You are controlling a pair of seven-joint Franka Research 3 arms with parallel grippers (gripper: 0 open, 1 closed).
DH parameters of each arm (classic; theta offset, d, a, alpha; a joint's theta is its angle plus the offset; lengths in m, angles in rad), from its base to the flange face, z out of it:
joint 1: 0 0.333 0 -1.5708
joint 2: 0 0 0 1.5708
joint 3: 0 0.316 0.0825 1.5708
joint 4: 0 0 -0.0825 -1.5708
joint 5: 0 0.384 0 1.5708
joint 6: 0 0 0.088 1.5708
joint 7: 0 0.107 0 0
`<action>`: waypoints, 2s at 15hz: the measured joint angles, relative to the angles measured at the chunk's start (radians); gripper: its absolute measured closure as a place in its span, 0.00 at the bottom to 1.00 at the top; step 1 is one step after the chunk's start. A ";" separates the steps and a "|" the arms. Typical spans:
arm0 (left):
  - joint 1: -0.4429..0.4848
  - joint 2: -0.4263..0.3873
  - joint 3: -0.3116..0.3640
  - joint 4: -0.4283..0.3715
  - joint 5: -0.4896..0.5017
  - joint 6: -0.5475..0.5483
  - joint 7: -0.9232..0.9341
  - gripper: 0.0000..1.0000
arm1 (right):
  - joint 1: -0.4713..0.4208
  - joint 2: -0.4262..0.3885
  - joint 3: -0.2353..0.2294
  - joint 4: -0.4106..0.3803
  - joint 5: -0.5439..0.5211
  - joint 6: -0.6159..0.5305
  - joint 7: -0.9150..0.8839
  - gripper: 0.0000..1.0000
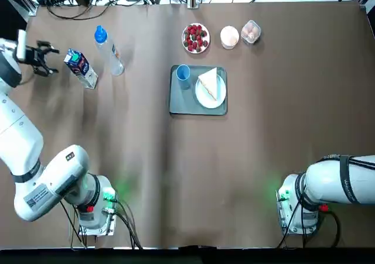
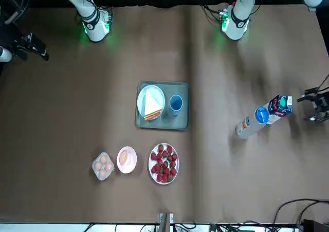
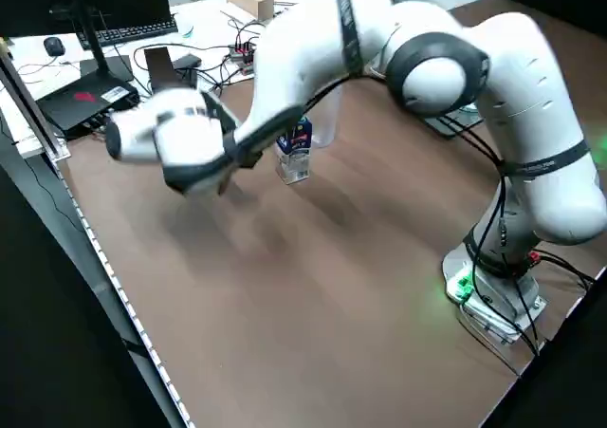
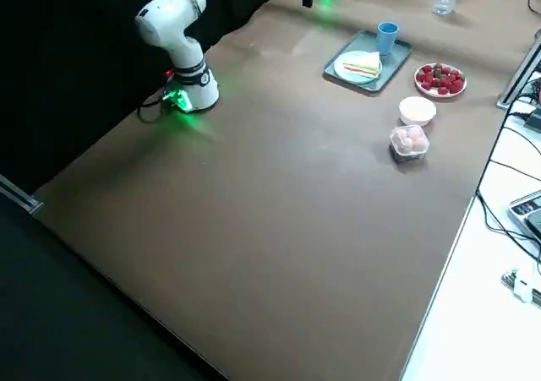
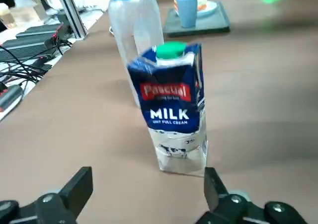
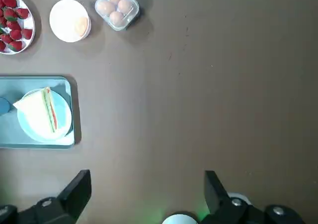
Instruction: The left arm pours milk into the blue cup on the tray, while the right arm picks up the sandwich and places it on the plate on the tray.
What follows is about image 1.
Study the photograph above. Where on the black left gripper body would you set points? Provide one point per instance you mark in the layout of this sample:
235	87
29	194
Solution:
31	57

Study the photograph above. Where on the blue white milk carton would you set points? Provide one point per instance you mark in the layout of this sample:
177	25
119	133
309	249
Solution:
83	72

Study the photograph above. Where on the triangular sandwich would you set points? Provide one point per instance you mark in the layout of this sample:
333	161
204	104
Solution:
210	82

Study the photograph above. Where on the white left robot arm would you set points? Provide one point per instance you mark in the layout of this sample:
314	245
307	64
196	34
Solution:
52	179

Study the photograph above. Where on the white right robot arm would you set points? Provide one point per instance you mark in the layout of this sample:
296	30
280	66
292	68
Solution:
328	185

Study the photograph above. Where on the pink paper cup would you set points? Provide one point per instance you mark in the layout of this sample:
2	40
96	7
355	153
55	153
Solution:
230	37

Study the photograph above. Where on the white plate under strawberries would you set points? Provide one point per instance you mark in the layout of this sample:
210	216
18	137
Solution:
206	31

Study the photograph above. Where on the blue plastic cup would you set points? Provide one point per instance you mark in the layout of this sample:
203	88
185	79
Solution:
183	73

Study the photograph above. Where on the grey-green plastic tray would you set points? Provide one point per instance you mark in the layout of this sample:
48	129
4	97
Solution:
181	103

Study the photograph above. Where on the white round plate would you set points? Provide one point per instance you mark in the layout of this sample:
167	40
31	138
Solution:
221	94

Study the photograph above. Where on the clear bottle blue cap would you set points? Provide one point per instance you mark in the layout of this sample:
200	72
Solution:
109	51

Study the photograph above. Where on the clear plastic egg box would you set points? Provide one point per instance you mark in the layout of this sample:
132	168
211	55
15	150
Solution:
251	32

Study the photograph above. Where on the red strawberries pile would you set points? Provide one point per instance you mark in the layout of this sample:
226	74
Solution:
194	38

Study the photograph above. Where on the aluminium frame rail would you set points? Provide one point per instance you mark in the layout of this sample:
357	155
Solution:
29	5

